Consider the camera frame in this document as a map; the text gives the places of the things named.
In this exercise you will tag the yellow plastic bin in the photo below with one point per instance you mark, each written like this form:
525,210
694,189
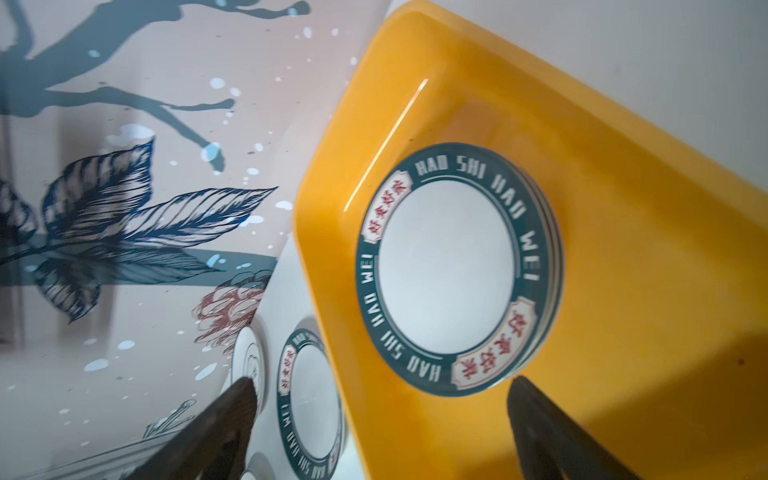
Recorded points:
659,349

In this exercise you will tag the green rim plate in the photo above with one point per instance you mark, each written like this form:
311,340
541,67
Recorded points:
459,269
309,411

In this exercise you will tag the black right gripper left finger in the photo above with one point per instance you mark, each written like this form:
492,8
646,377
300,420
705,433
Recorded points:
213,445

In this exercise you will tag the white plate back centre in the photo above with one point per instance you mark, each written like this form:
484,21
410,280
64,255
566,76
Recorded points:
249,361

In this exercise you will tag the green rim plate back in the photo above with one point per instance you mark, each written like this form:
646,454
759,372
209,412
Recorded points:
309,411

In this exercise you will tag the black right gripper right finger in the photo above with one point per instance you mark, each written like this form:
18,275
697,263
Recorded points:
550,445

